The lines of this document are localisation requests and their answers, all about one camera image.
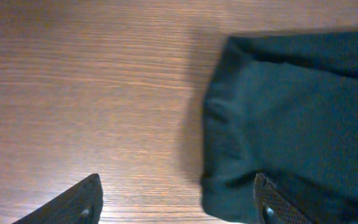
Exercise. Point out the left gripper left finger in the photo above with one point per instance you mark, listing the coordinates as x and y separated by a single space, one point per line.
80 204

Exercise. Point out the black trousers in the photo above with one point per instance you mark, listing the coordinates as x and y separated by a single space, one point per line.
284 108

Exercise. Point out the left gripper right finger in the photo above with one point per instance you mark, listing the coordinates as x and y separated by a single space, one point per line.
272 206

